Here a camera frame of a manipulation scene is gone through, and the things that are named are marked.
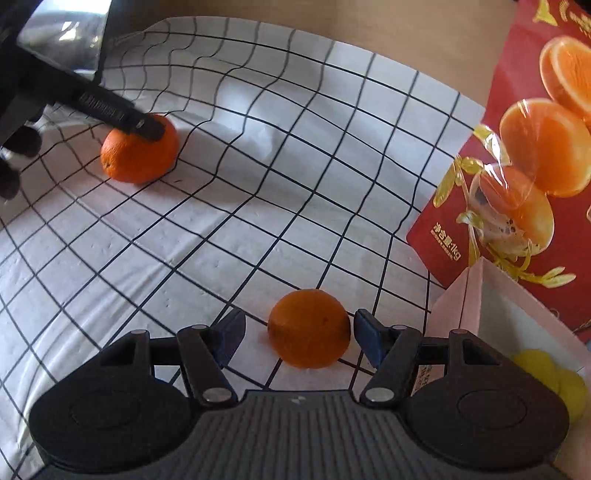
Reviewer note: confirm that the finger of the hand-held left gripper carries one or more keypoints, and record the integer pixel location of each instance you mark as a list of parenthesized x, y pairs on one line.
[(111, 108)]

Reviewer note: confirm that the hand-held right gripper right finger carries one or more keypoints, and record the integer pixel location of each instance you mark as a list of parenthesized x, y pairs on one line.
[(369, 339)]

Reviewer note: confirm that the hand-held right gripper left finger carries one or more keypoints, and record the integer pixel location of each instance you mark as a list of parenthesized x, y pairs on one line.
[(228, 339)]

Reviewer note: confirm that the large orange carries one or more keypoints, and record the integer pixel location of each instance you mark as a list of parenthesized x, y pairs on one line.
[(134, 159)]

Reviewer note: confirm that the small orange tangerine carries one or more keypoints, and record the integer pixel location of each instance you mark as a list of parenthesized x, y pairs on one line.
[(309, 328)]

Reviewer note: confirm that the pink cardboard box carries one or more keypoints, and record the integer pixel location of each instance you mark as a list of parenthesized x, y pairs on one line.
[(466, 300)]

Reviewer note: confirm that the large green lemon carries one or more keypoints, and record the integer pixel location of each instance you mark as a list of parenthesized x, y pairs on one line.
[(535, 367)]

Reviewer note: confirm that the person's left hand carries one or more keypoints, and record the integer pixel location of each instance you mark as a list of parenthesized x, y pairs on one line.
[(25, 141)]

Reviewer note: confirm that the grey metallic box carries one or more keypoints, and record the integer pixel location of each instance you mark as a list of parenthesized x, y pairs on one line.
[(64, 32)]

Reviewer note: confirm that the white black-grid cloth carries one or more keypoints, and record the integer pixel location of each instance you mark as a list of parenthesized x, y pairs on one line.
[(277, 184)]

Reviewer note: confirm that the small green lemon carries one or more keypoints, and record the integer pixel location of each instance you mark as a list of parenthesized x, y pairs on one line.
[(571, 396)]

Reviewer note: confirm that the red printed bag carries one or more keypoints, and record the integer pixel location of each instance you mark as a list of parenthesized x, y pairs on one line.
[(521, 69)]

